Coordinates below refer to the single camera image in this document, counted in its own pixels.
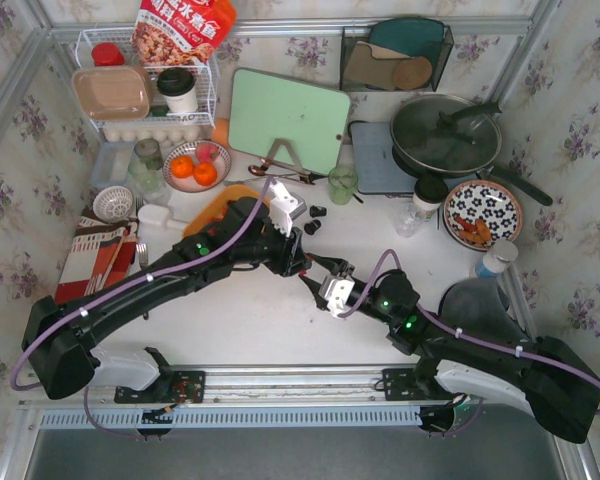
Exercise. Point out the orange left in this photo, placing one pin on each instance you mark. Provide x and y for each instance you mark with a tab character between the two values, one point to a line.
182	167

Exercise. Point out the black frying pan with lid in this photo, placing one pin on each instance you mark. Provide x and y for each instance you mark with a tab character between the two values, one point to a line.
451	137

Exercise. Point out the black handled fork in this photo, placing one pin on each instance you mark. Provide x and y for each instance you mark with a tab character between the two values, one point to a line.
142	257

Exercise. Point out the green cutting board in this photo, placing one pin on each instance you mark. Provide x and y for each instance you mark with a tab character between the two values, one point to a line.
267	107

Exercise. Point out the striped cloth mat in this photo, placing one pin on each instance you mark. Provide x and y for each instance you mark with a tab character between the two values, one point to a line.
100	256

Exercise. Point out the orange storage basket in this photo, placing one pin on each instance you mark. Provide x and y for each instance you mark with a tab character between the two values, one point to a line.
217	208

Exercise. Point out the clear storage box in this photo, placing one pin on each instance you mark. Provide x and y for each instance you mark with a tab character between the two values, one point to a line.
111	164

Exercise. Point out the beige lunch box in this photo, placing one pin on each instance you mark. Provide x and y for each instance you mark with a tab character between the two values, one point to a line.
117	93

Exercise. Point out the black capsule top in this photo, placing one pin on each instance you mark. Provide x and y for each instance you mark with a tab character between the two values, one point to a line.
317	211

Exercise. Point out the fruit bowl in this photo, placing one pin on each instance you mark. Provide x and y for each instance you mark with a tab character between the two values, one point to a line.
189	185

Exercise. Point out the orange right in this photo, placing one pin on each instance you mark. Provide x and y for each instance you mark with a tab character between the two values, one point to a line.
205	174

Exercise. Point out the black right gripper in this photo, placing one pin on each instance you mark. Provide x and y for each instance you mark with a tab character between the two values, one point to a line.
388	294

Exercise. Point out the grey blue cloth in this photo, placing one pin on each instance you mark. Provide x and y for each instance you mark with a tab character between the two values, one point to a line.
480	306

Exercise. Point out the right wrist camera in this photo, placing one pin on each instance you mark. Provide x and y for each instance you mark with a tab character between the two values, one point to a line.
334	293

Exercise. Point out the water bottle silver cap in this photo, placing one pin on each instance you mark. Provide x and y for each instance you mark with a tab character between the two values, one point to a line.
496	260

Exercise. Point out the orange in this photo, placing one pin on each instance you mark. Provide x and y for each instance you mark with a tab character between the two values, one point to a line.
205	174
182	167

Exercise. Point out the green glass cup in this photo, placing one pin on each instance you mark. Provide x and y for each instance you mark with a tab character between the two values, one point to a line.
342	184

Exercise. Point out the orange sponge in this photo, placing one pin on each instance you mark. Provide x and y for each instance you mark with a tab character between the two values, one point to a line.
220	132

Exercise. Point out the flower patterned plate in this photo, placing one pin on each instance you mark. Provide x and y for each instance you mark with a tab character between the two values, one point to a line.
481	199

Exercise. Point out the white cup black lid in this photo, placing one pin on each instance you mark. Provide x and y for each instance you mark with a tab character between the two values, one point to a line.
178	87

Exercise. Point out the grey glass jar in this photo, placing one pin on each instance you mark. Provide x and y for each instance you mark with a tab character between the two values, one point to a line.
145	167

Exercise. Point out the white wire rack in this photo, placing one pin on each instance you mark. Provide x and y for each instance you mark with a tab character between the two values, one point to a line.
206	81

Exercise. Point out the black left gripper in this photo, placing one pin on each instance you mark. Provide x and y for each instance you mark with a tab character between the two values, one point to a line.
290	253

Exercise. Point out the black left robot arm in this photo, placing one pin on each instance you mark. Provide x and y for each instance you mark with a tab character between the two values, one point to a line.
59	337

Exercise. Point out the egg tray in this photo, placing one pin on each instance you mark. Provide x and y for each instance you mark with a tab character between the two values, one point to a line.
163	135

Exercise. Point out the teal plate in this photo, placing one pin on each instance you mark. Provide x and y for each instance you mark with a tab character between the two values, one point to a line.
412	36

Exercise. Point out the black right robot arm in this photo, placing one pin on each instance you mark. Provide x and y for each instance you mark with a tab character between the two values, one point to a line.
471	345

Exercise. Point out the fried food pieces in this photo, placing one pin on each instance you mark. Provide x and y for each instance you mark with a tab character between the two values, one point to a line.
476	233

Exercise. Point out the peach in bowl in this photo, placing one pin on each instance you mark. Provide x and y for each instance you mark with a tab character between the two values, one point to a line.
207	152

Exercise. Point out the coffee cup black lid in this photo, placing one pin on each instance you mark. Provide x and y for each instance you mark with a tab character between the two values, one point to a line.
429	193

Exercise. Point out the grey induction cooker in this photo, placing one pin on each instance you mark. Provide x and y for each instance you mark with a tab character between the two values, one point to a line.
378	173

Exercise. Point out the clear plastic cup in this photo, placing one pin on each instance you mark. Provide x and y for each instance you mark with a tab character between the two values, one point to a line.
408	220

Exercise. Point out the round cork coaster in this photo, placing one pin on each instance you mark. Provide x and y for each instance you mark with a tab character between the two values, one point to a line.
412	73

